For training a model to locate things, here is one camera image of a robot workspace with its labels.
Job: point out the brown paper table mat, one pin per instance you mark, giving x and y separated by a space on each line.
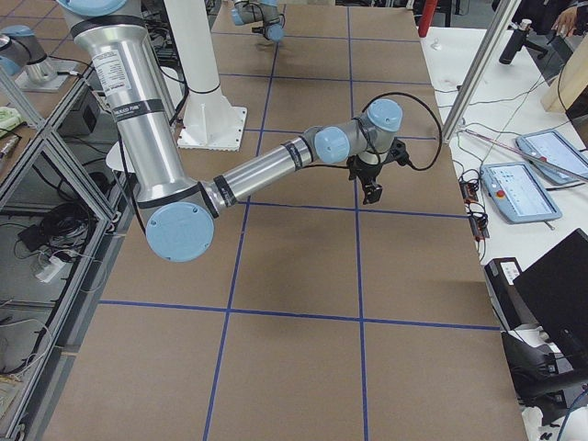
310 317

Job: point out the teach pendant near tablet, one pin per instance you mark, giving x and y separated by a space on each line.
516 192

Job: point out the teach pendant tablet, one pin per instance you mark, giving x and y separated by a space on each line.
516 192
551 146

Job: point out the pink metal rod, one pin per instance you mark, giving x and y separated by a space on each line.
539 162

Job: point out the teach pendant far tablet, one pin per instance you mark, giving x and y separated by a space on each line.
551 146

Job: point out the black laptop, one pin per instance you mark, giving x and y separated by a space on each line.
554 288

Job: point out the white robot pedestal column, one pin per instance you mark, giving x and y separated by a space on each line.
209 119

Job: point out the aluminium frame post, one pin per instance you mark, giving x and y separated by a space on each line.
489 42

